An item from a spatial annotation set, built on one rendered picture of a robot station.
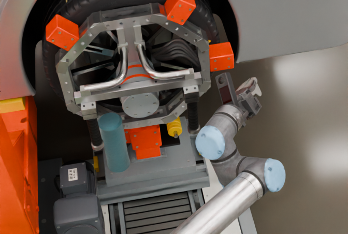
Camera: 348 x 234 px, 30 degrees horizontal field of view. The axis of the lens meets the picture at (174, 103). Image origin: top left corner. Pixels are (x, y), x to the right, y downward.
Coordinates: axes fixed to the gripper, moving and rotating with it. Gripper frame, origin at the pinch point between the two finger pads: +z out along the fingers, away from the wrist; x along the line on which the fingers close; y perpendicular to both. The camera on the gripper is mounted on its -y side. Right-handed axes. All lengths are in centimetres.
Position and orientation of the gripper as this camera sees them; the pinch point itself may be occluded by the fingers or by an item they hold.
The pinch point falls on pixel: (251, 78)
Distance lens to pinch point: 215.7
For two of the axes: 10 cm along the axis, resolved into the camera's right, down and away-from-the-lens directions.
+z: 4.7, -5.2, 7.1
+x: 6.9, -2.9, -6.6
